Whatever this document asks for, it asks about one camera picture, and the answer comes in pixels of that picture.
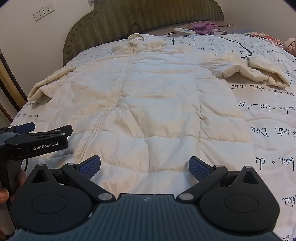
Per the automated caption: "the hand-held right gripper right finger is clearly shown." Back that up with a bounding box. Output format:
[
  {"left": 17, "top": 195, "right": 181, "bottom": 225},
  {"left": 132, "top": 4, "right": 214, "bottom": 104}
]
[{"left": 177, "top": 156, "right": 270, "bottom": 205}]

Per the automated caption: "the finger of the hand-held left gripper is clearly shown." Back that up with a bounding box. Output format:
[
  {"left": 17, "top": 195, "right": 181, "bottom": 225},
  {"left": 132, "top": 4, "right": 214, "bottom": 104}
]
[
  {"left": 8, "top": 122, "right": 36, "bottom": 134},
  {"left": 14, "top": 125, "right": 73, "bottom": 140}
]

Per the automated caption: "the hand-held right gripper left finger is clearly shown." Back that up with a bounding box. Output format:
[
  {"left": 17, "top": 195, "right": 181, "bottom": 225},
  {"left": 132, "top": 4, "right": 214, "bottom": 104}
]
[{"left": 22, "top": 155, "right": 116, "bottom": 205}]

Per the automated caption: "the white down jacket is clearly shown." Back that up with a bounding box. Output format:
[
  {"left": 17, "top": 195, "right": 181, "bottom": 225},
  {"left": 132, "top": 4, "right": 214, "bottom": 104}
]
[{"left": 27, "top": 33, "right": 292, "bottom": 202}]

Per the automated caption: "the person's left hand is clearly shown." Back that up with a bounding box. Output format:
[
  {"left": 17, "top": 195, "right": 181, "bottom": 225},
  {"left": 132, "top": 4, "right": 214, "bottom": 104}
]
[{"left": 0, "top": 169, "right": 26, "bottom": 205}]

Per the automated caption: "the white script-print blanket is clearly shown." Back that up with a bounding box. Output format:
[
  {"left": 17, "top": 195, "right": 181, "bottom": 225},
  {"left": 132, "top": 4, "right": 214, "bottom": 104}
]
[{"left": 10, "top": 31, "right": 296, "bottom": 241}]

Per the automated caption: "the olive padded headboard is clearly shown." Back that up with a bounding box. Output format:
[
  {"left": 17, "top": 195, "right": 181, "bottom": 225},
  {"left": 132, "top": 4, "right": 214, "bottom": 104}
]
[{"left": 62, "top": 0, "right": 225, "bottom": 66}]

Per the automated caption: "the white power strip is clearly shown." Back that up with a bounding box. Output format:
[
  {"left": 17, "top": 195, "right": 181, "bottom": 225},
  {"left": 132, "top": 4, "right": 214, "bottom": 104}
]
[{"left": 173, "top": 27, "right": 197, "bottom": 37}]

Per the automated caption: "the purple cloth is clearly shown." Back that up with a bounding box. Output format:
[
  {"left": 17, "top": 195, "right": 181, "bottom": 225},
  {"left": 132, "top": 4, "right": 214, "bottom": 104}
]
[{"left": 191, "top": 20, "right": 229, "bottom": 36}]

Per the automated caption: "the floral cloth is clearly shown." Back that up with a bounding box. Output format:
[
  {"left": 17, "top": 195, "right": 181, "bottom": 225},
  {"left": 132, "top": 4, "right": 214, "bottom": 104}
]
[{"left": 245, "top": 31, "right": 284, "bottom": 47}]

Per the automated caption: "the pink cloth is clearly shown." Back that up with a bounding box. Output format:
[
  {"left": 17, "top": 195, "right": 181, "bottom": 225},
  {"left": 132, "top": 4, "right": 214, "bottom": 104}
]
[{"left": 283, "top": 37, "right": 296, "bottom": 56}]

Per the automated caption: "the white wall socket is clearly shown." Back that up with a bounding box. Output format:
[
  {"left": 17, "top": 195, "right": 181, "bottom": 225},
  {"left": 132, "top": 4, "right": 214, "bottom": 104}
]
[
  {"left": 33, "top": 8, "right": 45, "bottom": 23},
  {"left": 43, "top": 3, "right": 55, "bottom": 18}
]

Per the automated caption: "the black cable on blanket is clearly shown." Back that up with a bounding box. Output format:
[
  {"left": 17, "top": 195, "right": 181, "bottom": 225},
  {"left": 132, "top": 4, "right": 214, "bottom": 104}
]
[{"left": 216, "top": 35, "right": 253, "bottom": 59}]

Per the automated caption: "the black cable loop on headboard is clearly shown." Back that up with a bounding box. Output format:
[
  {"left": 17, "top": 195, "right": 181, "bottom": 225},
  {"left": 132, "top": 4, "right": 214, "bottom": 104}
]
[{"left": 129, "top": 23, "right": 143, "bottom": 36}]

